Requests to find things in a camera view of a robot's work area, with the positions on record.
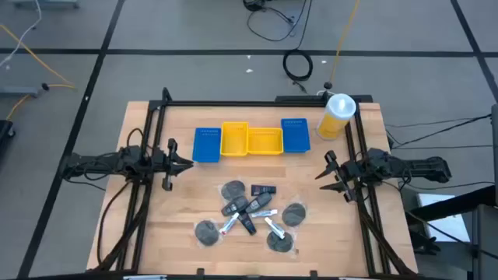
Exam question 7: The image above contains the dark grey tube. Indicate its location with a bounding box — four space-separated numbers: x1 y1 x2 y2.
220 195 250 218
244 192 273 214

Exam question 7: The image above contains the white toothpaste tube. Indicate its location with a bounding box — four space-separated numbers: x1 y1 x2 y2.
250 208 279 219
264 216 286 240
218 212 240 236

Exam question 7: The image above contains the yellow cable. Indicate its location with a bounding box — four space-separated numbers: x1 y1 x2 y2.
328 0 361 89
0 25 77 121

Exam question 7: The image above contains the blue plastic basket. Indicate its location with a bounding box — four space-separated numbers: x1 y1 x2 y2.
191 127 223 163
280 117 312 154

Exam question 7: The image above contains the round dark pad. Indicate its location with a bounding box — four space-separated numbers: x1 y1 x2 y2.
193 219 222 248
265 229 299 256
280 201 308 229
219 179 247 203

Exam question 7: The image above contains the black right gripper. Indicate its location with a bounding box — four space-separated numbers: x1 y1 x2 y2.
314 150 365 204

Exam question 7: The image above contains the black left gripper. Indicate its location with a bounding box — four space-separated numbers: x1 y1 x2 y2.
153 138 195 192

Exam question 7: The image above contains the black loose cable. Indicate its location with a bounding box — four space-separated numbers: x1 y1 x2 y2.
244 0 314 43

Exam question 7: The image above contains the yellow wipes canister white lid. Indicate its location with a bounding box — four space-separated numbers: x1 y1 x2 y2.
315 93 357 141

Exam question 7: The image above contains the black metal table frame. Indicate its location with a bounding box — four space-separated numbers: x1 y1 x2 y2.
87 87 419 280

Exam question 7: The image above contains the black coiled cable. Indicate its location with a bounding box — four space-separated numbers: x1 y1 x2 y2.
282 49 314 82

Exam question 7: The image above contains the white cable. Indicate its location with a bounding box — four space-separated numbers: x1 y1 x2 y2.
0 0 42 68

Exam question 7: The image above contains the small black tube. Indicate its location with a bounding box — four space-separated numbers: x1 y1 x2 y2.
251 184 278 197

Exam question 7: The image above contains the grey tube with blue cap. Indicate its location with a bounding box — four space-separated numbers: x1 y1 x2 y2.
237 212 258 236

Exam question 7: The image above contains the grey floor base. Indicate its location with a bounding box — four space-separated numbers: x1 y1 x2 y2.
0 85 40 99

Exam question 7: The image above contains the yellow plastic basket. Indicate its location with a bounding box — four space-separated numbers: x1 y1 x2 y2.
219 121 250 158
246 127 285 156

